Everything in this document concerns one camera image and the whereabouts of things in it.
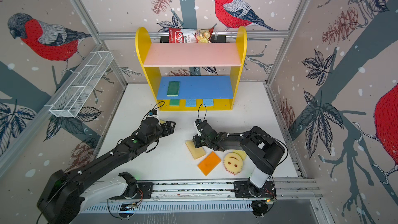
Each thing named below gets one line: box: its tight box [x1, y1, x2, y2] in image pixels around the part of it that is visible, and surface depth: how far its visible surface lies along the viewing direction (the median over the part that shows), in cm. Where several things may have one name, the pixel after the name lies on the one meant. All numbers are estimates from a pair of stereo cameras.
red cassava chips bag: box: [168, 27, 215, 44], surface depth 88 cm
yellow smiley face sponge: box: [222, 149, 247, 176], surface depth 81 cm
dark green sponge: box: [166, 80, 180, 97], surface depth 100 cm
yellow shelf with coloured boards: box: [134, 26, 248, 112], surface depth 97 cm
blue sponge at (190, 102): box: [185, 99, 197, 108], surface depth 109 cm
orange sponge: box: [197, 151, 222, 177], surface depth 82 cm
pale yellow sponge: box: [185, 139, 206, 160], surface depth 86 cm
